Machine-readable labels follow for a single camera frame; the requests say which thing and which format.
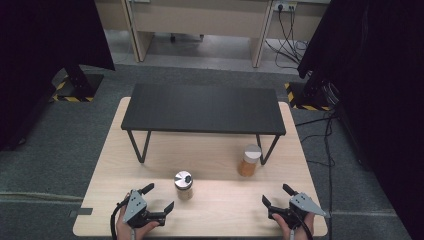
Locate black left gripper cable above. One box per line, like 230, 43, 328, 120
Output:
110, 197, 131, 240

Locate person's right hand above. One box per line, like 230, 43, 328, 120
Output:
271, 212, 316, 240

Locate black shelf rack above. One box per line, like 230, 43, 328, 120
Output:
120, 83, 287, 166

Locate black cables under desk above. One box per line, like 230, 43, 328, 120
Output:
264, 6, 312, 70

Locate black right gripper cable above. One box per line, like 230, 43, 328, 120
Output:
289, 209, 315, 240

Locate person's left hand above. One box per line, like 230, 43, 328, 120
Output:
115, 192, 161, 240

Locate black floor cable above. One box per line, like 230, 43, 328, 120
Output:
294, 109, 338, 240

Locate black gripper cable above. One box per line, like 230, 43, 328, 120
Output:
289, 209, 315, 240
110, 197, 131, 240

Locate glass jar with silver lid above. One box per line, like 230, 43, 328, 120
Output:
173, 170, 195, 202

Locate black stand base striped tape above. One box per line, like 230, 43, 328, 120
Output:
49, 64, 105, 103
284, 78, 334, 112

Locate beige office desk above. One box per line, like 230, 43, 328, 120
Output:
94, 0, 331, 69

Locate orange jar with white lid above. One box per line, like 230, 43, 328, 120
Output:
237, 143, 263, 178

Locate white wall power socket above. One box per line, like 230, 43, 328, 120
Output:
273, 1, 298, 13

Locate black curtain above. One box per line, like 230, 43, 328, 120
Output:
297, 0, 424, 240
0, 0, 116, 153

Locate pale floor cable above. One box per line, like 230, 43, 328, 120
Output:
0, 191, 84, 203

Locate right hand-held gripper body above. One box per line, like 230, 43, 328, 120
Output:
267, 192, 330, 231

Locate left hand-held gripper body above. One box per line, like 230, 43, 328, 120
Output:
122, 188, 167, 229

